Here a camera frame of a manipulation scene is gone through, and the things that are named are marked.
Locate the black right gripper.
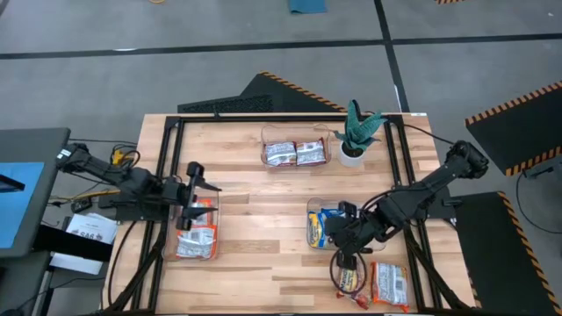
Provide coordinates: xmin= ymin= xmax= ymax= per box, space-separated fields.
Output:
xmin=324 ymin=214 xmax=378 ymax=271

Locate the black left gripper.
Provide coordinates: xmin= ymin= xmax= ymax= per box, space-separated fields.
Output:
xmin=177 ymin=161 xmax=223 ymax=232

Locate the orange Maruchan ramen pack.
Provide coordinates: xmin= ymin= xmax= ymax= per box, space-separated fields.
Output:
xmin=371 ymin=261 xmax=411 ymax=314
xmin=336 ymin=266 xmax=371 ymax=311
xmin=175 ymin=225 xmax=220 ymax=261
xmin=191 ymin=197 xmax=217 ymax=228

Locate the blue Maruchan ramen pack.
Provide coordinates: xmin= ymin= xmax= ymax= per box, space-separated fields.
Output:
xmin=321 ymin=207 xmax=349 ymax=221
xmin=306 ymin=210 xmax=329 ymax=250

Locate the red Maruchan ramen pack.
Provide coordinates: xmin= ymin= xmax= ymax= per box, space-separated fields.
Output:
xmin=296 ymin=138 xmax=328 ymax=168
xmin=264 ymin=140 xmax=299 ymax=169

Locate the clear plastic storage bin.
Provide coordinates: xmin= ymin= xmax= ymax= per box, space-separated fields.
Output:
xmin=260 ymin=124 xmax=334 ymax=171
xmin=306 ymin=196 xmax=388 ymax=252
xmin=162 ymin=188 xmax=222 ymax=262

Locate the white plant pot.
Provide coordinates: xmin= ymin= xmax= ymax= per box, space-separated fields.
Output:
xmin=336 ymin=140 xmax=366 ymax=169

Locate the printed white paper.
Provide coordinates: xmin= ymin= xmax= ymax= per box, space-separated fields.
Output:
xmin=65 ymin=212 xmax=119 ymax=245

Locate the teal succulent plant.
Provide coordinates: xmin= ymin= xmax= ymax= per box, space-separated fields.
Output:
xmin=332 ymin=99 xmax=390 ymax=154

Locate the black hazard-striped ramp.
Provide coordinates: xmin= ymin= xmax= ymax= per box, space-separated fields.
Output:
xmin=240 ymin=69 xmax=349 ymax=114

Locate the plain white paper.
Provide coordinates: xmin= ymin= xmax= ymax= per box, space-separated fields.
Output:
xmin=48 ymin=252 xmax=104 ymax=277

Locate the black hazard-striped floor mat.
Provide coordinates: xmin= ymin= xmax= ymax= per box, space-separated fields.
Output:
xmin=464 ymin=80 xmax=562 ymax=177
xmin=453 ymin=190 xmax=562 ymax=316

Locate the grey desk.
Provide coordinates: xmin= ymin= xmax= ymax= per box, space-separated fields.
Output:
xmin=0 ymin=126 xmax=72 ymax=260

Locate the blue floor mat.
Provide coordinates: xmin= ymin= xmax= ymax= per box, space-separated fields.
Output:
xmin=288 ymin=0 xmax=328 ymax=15

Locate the looped black arm cable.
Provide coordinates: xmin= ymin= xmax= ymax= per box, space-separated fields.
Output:
xmin=328 ymin=247 xmax=368 ymax=296

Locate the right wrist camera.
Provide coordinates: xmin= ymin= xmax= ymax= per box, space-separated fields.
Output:
xmin=337 ymin=200 xmax=359 ymax=219

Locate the yellow cable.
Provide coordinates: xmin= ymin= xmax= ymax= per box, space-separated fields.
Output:
xmin=51 ymin=188 xmax=122 ymax=204

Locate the black aluminium table frame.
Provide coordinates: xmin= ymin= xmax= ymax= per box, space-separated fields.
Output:
xmin=103 ymin=111 xmax=478 ymax=316

